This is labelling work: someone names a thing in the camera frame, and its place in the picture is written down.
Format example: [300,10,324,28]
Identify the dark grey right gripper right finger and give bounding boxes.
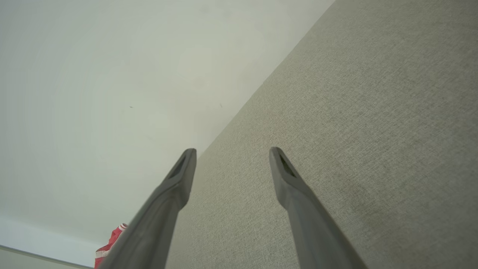
[269,147,368,269]

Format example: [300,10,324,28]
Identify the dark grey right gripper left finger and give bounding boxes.
[98,148,197,269]

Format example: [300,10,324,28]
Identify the red shirt with white sleeves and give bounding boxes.
[94,223,129,269]

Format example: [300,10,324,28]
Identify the grey fabric sofa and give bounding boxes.
[164,0,478,269]

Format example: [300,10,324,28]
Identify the wall baseboard strip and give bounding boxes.
[0,217,101,269]

